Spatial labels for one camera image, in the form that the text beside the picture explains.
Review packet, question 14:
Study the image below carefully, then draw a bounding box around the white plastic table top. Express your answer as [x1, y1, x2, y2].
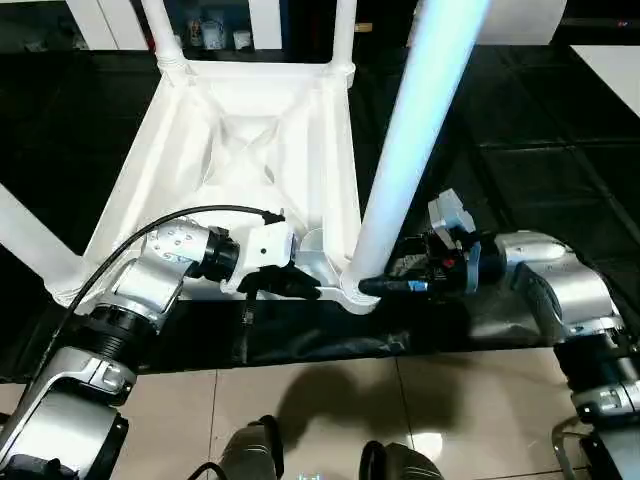
[44, 58, 389, 317]

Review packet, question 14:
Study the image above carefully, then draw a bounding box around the white plastic table leg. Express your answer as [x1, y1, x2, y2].
[349, 0, 494, 296]
[332, 0, 360, 72]
[0, 182, 86, 297]
[141, 0, 190, 70]

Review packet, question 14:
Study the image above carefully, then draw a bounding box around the black work mat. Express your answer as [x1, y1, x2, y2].
[0, 43, 640, 385]

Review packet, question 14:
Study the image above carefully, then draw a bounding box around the grey left robot foot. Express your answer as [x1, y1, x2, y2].
[222, 414, 285, 480]

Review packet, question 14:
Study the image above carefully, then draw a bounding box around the grey robot foot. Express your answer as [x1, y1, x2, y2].
[359, 439, 447, 480]
[222, 414, 285, 480]

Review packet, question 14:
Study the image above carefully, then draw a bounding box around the grey right robot foot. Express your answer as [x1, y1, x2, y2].
[359, 439, 447, 480]

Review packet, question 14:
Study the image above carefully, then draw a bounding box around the thin grey tripod stand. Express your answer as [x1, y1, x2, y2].
[551, 417, 594, 480]

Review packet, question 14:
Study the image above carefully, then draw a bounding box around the black box with gold label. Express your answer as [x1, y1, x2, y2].
[284, 0, 417, 64]

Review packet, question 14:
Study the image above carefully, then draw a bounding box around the flat white board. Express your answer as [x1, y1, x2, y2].
[569, 43, 640, 119]

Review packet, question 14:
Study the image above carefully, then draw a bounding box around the black monitor with red logo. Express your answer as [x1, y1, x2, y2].
[559, 17, 640, 32]

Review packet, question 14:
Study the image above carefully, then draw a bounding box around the white glass door cabinet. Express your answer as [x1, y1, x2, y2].
[74, 0, 287, 52]

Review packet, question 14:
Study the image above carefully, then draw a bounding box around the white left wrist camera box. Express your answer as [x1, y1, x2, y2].
[219, 222, 301, 295]

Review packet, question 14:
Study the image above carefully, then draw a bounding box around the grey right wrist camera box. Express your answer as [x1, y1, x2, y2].
[428, 188, 485, 292]

